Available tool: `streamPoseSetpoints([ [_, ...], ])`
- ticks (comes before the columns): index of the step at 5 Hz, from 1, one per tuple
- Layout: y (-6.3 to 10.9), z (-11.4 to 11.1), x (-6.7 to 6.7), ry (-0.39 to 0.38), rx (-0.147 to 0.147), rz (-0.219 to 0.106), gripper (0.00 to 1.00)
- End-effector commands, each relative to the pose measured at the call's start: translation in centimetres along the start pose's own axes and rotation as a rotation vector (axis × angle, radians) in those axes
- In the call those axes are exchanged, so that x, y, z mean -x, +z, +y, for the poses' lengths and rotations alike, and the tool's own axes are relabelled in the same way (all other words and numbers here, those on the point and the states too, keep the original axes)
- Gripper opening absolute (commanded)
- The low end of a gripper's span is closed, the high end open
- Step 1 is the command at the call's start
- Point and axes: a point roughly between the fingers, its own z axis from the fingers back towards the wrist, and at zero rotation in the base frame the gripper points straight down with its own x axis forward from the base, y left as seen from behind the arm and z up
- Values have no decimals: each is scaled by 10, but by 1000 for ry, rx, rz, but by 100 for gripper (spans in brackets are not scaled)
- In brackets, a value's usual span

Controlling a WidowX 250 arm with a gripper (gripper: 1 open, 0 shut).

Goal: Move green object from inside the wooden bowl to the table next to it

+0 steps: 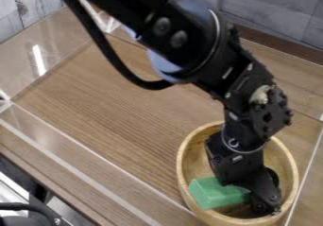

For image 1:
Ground round wooden bowl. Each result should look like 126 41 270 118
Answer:
176 121 298 226

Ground black metal bracket with screw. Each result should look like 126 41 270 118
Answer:
27 192 69 226

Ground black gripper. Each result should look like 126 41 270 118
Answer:
204 131 282 217

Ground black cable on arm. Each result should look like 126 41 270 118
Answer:
47 0 177 92

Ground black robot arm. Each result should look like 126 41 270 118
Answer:
62 0 292 215

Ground black cable bottom left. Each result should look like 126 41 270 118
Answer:
0 201 59 223

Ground clear acrylic corner bracket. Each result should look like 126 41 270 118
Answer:
78 0 121 33

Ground green rectangular block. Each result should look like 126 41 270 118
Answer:
188 177 249 210

